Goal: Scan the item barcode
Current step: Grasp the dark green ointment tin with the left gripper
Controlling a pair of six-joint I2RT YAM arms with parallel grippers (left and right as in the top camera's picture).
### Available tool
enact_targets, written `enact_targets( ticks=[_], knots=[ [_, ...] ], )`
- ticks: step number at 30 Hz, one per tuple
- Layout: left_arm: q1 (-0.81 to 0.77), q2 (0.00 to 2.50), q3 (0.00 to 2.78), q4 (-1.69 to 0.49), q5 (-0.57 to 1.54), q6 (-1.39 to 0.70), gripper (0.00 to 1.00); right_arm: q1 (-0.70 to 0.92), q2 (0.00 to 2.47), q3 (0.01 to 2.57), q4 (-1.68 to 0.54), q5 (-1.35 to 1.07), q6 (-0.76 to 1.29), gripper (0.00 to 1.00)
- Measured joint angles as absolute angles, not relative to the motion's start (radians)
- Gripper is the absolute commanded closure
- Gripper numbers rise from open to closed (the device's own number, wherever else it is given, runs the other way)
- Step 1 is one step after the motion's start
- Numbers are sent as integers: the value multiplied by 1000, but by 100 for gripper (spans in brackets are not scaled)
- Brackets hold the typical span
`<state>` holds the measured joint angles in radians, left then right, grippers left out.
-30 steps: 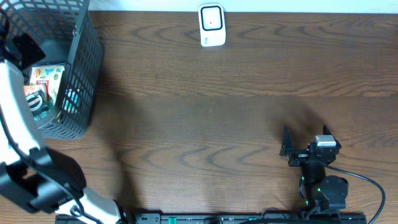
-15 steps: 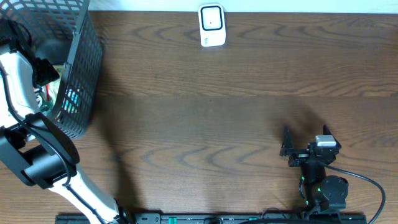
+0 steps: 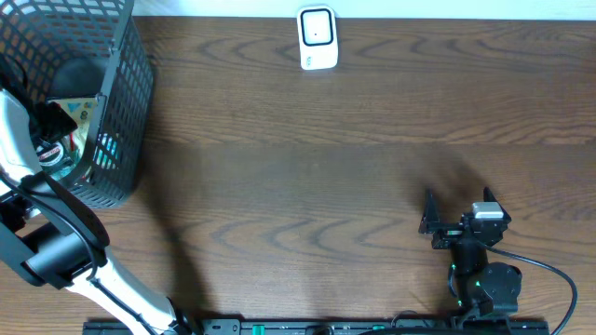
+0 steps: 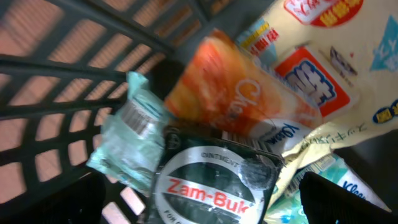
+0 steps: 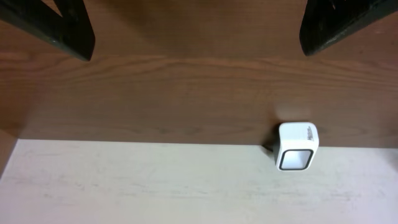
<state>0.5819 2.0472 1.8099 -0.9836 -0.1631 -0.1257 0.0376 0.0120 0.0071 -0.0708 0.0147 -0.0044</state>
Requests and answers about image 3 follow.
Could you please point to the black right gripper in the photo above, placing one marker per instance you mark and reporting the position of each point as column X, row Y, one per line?
column 448, row 232

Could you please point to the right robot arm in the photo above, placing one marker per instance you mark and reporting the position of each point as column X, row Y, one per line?
column 485, row 290

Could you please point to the grey plastic mesh basket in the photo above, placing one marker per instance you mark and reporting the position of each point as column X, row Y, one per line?
column 62, row 49

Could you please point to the large yellow snack bag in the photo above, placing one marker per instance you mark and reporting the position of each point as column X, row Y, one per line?
column 81, row 110

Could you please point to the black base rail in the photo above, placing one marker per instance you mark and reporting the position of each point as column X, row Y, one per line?
column 260, row 327

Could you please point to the light blue tissue pack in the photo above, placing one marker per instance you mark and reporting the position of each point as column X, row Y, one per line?
column 107, row 152

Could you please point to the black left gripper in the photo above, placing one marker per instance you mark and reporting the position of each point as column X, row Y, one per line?
column 51, row 123

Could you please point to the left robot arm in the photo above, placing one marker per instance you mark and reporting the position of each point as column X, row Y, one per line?
column 49, row 237

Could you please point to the teal snack packet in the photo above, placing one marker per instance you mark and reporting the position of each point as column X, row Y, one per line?
column 61, row 169

